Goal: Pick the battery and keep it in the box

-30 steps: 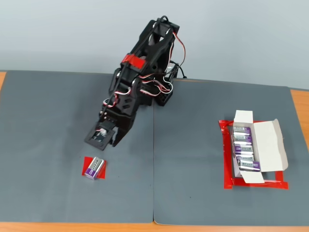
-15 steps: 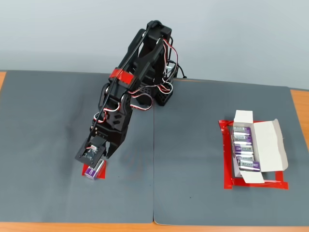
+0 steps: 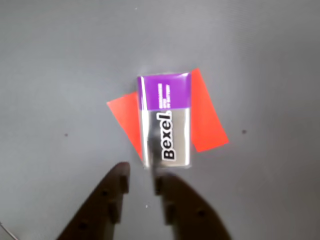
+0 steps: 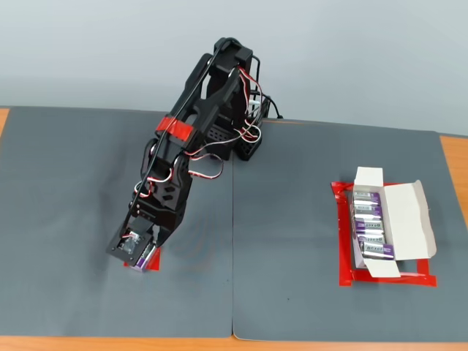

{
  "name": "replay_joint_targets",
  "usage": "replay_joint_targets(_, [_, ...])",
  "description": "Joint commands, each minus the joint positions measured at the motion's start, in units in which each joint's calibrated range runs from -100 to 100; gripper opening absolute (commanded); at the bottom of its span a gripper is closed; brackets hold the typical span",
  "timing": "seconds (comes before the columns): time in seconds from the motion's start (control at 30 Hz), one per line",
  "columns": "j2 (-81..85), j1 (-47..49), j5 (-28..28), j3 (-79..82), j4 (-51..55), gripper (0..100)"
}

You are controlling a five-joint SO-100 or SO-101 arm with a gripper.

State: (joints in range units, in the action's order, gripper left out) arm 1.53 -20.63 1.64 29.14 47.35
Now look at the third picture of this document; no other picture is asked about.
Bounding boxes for grey table mat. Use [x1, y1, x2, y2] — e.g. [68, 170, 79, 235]
[0, 0, 320, 240]

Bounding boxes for red tape marker patch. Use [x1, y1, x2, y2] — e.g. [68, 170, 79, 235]
[106, 67, 230, 161]

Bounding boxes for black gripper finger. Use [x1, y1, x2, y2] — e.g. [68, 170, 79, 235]
[154, 173, 232, 240]
[56, 161, 131, 240]

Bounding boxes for purple silver Bexel battery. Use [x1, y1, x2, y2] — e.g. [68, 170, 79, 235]
[136, 71, 193, 170]

